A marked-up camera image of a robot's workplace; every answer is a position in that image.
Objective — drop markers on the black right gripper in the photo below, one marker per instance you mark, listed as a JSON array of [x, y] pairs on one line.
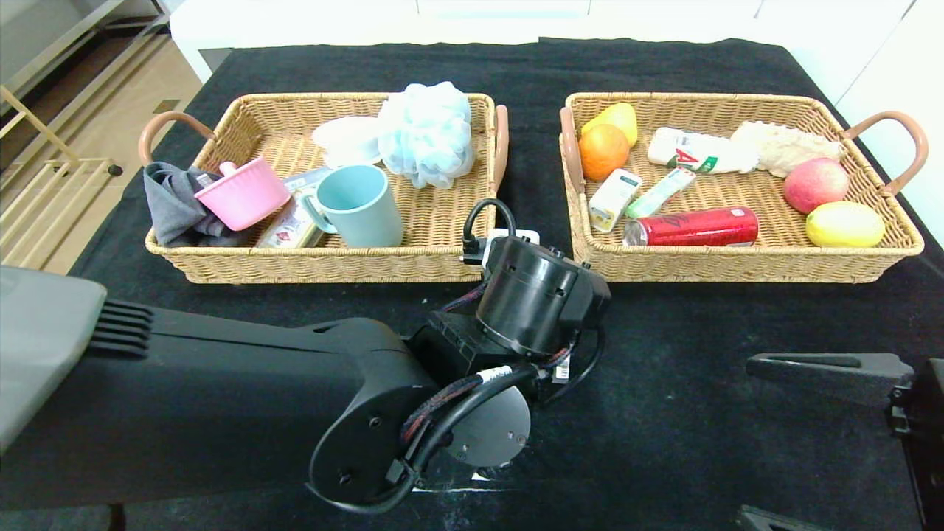
[[908, 402]]

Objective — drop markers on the red soda can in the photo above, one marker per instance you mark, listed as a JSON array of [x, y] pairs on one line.
[[693, 227]]

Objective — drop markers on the red Hi-Chew candy pack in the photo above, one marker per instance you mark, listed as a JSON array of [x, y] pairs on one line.
[[660, 193]]

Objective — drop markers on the small white juice carton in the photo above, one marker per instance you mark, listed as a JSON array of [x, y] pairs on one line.
[[613, 200]]

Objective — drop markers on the white round plate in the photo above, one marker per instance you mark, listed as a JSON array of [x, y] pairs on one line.
[[346, 140]]

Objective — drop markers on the wicker basket holding food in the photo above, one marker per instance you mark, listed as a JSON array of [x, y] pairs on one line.
[[737, 262]]

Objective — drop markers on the wicker basket holding household items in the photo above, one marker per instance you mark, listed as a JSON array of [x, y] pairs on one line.
[[442, 243]]

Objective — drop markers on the black tablecloth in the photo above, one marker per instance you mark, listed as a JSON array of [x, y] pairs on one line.
[[700, 457]]

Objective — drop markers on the yellow lemon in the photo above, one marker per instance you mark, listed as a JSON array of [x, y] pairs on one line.
[[844, 225]]

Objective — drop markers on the red apple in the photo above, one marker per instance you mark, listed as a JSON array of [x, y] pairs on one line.
[[815, 184]]

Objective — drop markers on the white yogurt drink bottle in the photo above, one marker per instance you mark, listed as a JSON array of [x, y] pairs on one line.
[[700, 152]]

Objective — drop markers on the orange fruit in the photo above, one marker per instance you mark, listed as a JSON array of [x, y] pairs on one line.
[[603, 150]]

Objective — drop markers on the yellow mango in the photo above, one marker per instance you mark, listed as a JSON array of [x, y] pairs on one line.
[[623, 116]]

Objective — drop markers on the light blue bath loofah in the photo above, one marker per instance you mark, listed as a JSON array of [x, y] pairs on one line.
[[428, 133]]

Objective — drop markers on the teal ceramic mug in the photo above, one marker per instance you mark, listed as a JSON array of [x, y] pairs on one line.
[[367, 220]]

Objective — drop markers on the yellowish printed soap box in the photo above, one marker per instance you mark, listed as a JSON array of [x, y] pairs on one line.
[[291, 228]]

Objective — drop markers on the grey crumpled cloth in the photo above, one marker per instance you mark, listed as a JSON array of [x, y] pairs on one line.
[[173, 214]]

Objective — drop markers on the white bench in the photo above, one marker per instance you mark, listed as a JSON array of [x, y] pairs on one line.
[[206, 29]]

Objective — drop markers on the wooden rack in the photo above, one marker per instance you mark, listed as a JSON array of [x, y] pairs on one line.
[[33, 118]]

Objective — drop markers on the low wooden shelf unit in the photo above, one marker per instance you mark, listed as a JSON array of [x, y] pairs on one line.
[[44, 29]]

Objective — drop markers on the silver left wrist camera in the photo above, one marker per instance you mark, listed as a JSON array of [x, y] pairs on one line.
[[523, 236]]

